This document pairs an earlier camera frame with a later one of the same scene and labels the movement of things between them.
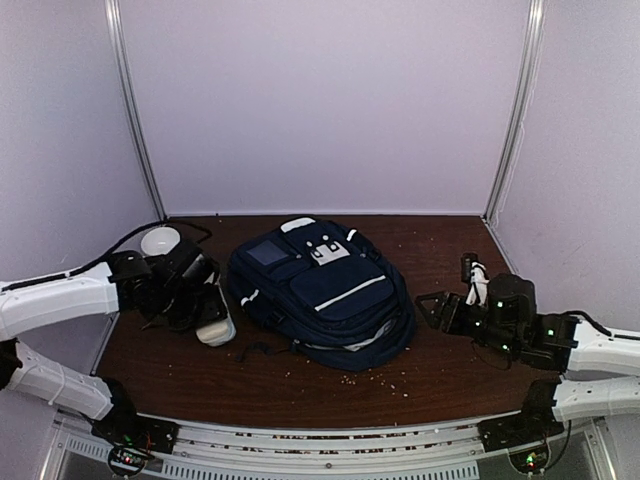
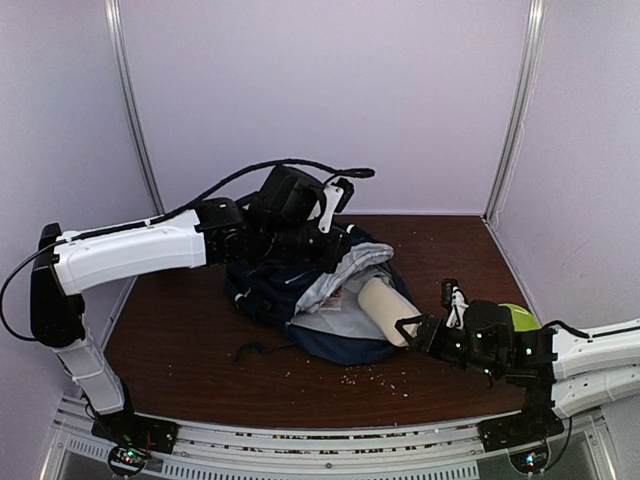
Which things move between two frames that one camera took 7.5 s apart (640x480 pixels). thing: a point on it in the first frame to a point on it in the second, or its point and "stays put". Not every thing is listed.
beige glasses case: x=217 y=333 to x=385 y=305
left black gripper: x=213 y=308 to x=338 y=246
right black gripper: x=444 y=302 to x=430 y=332
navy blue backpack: x=327 y=287 stays put
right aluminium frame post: x=524 y=90 stays put
